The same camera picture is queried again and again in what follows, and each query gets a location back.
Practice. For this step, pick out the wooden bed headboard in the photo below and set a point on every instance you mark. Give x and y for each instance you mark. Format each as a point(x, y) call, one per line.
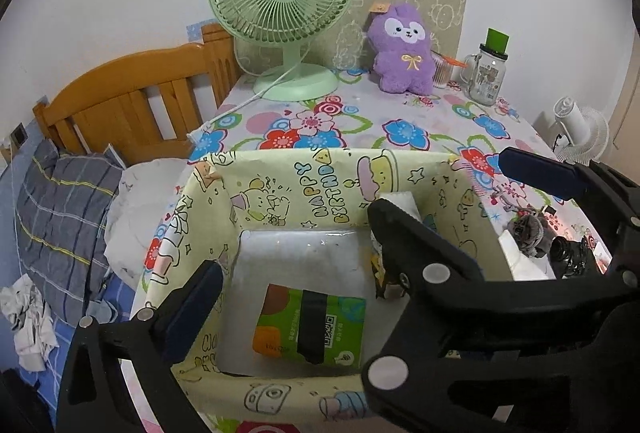
point(125, 98)

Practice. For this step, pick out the white cotton towel pack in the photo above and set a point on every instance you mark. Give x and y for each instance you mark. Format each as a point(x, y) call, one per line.
point(520, 265)

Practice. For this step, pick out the green tissue packet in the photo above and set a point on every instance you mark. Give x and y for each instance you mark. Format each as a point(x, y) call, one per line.
point(280, 318)

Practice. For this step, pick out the crumpled white cloth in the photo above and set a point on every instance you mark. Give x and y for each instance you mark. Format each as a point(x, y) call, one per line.
point(27, 323)

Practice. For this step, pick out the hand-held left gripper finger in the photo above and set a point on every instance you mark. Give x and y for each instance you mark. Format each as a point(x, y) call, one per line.
point(190, 313)

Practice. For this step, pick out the white duvet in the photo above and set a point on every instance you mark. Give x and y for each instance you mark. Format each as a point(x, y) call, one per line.
point(140, 213)

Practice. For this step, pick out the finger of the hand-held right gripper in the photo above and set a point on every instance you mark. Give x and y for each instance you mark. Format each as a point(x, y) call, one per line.
point(450, 298)
point(542, 174)

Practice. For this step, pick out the floral tablecloth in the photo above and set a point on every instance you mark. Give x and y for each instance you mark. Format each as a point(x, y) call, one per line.
point(360, 123)

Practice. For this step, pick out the grey plaid pillow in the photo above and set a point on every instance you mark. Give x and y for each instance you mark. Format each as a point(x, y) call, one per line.
point(60, 223)

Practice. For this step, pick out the glass jar mug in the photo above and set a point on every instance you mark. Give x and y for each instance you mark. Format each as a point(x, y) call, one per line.
point(485, 75)

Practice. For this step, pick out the yellow printed storage box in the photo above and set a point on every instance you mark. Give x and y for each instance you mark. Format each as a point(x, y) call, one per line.
point(280, 193)

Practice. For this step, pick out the purple plush toy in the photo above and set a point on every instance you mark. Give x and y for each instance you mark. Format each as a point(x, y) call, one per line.
point(402, 48)

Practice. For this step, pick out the clear cotton swab container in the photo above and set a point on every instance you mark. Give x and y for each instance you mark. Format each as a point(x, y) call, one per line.
point(442, 73)

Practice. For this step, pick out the white clip fan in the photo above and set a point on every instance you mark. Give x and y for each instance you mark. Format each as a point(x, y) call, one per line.
point(582, 128)

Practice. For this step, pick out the blue striped bedsheet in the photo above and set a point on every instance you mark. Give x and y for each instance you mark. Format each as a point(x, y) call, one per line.
point(55, 363)

